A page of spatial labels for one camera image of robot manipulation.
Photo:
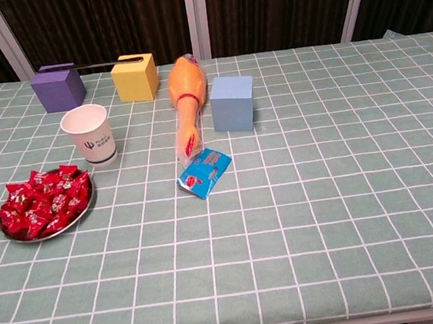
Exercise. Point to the white paper cup blue logo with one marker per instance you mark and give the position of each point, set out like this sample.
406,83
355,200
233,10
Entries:
96,145

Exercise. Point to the blue snack packet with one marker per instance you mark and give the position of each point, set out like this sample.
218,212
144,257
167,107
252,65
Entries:
202,173

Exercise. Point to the light blue foam cube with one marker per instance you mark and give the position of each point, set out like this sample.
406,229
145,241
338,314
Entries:
231,108

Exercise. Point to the orange rubber chicken toy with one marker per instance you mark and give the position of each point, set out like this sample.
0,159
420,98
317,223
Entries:
187,82

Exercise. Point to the green checked tablecloth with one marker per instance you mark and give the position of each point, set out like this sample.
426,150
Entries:
323,196

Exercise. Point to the yellow foam cube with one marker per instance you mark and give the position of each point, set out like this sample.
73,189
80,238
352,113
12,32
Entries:
133,83

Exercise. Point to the round stainless steel plate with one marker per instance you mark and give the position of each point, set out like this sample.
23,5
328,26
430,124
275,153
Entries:
87,210

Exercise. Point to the purple foam cube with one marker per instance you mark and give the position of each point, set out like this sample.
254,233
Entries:
58,92

